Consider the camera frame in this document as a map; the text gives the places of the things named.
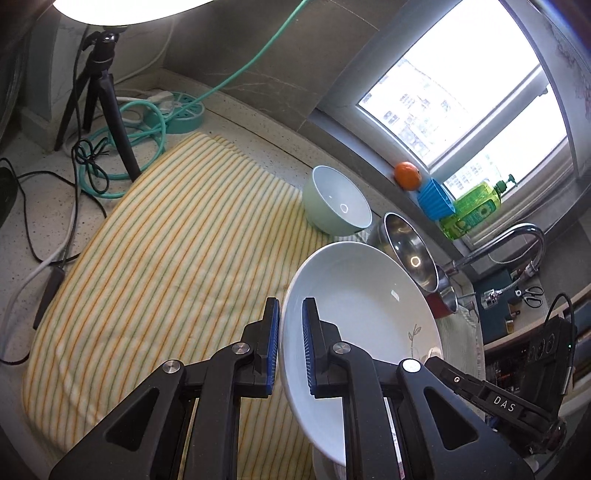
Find large steel bowl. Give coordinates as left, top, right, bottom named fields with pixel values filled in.
left=367, top=212, right=439, bottom=294

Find black tripod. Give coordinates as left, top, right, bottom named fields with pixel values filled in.
left=54, top=17, right=141, bottom=183

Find flexible metal faucet hose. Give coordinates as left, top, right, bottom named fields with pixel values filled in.
left=480, top=265, right=543, bottom=308

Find white cable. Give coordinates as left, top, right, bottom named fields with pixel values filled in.
left=0, top=198, right=79, bottom=324

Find scissors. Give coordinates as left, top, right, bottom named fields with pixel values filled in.
left=515, top=286, right=546, bottom=309

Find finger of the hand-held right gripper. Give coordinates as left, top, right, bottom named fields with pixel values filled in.
left=424, top=348, right=490, bottom=407

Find light blue bowl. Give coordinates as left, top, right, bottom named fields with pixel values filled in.
left=302, top=165, right=373, bottom=236

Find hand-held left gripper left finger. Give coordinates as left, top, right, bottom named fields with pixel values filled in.
left=48, top=298, right=282, bottom=480

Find black power adapter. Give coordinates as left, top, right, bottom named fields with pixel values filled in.
left=0, top=167, right=18, bottom=227

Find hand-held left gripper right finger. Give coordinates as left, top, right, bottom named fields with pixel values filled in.
left=301, top=298, right=536, bottom=480

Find blue ribbed cup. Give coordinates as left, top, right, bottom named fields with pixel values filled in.
left=417, top=178, right=457, bottom=220

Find white framed window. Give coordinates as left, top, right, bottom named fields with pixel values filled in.
left=314, top=0, right=591, bottom=250

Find dark utensil rack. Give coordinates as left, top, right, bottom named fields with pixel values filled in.
left=473, top=268, right=555, bottom=352

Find yellow striped cloth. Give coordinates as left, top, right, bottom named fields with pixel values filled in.
left=21, top=131, right=485, bottom=480

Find orange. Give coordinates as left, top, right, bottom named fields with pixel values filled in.
left=394, top=161, right=423, bottom=191

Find black cables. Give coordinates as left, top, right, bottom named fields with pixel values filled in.
left=0, top=138, right=112, bottom=365

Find chrome faucet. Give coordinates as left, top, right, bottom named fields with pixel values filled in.
left=441, top=223, right=546, bottom=278

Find teal power cable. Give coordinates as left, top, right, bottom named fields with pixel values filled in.
left=78, top=0, right=308, bottom=200

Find white plate with leaf print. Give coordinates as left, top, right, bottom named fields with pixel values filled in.
left=279, top=241, right=444, bottom=467

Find green dish soap bottle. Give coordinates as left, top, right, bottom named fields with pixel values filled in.
left=438, top=173, right=519, bottom=240

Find white plug with cable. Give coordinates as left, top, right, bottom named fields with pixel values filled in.
left=115, top=90, right=174, bottom=112

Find teal round power strip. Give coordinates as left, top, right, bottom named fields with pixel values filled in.
left=143, top=91, right=205, bottom=134

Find small red steel bowl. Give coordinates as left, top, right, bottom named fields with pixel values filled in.
left=427, top=272, right=460, bottom=319

